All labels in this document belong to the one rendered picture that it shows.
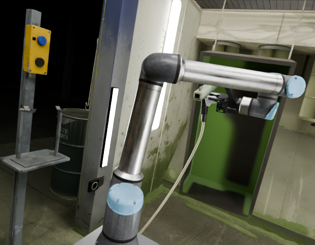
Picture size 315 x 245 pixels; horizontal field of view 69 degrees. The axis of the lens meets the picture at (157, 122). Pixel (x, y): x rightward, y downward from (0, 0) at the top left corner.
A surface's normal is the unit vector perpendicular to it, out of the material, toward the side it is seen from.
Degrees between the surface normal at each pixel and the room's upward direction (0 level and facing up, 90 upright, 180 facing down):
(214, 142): 102
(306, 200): 57
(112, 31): 90
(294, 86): 90
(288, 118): 90
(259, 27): 90
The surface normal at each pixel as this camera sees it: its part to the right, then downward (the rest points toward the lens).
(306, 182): -0.31, -0.47
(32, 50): 0.86, 0.24
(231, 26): -0.48, 0.07
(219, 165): -0.42, 0.29
